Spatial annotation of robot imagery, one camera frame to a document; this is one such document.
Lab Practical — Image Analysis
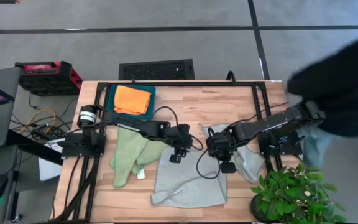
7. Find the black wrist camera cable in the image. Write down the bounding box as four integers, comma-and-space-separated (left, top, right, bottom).
196, 101, 289, 180
152, 105, 204, 152

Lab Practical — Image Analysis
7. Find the black aluminium rig frame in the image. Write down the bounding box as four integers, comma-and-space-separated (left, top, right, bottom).
50, 80, 285, 223

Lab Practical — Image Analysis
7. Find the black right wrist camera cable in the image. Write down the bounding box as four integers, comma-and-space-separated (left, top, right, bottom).
196, 101, 289, 180

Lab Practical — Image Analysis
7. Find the black power strip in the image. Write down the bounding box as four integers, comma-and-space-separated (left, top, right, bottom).
31, 127, 56, 141

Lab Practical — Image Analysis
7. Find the black desk leg with caster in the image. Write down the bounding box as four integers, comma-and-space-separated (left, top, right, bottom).
9, 169, 23, 223

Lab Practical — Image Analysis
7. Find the black floor vent grate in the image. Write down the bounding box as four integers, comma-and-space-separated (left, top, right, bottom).
118, 58, 196, 81

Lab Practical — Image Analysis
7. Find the white paper sheet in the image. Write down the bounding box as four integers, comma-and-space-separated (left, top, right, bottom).
38, 138, 64, 182

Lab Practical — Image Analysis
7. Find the person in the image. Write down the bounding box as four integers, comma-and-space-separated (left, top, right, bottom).
286, 36, 358, 169

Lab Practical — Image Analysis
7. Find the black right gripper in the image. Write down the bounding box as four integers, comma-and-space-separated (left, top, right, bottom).
206, 129, 239, 174

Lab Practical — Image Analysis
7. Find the green potted plant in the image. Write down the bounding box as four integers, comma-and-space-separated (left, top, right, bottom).
249, 163, 347, 224

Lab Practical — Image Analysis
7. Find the green microfiber towel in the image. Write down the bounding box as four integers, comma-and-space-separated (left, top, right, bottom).
109, 127, 169, 189

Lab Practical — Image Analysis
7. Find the grey waffle microfiber towel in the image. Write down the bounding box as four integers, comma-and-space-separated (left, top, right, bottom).
150, 146, 229, 208
202, 123, 265, 184

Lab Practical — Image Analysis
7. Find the red and black tool case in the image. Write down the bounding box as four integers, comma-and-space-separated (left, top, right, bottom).
14, 60, 84, 96

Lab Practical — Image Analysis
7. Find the black cable loop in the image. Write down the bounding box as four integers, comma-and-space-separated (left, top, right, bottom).
226, 70, 237, 85

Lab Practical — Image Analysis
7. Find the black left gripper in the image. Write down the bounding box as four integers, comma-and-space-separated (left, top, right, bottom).
165, 123, 195, 165

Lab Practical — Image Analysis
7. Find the yellow cable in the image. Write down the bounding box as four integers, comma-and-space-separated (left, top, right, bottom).
17, 108, 57, 135

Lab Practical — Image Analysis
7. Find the teal plastic tray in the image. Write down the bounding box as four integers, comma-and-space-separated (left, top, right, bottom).
106, 83, 157, 121

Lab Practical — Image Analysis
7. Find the orange microfiber towel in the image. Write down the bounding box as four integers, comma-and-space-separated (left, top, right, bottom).
113, 85, 152, 116

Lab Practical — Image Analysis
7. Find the black left wrist camera cable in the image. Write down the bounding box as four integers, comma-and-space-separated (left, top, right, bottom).
152, 105, 204, 152

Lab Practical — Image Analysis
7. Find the black desk support bar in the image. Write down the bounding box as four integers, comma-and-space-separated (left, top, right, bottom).
6, 129, 64, 166

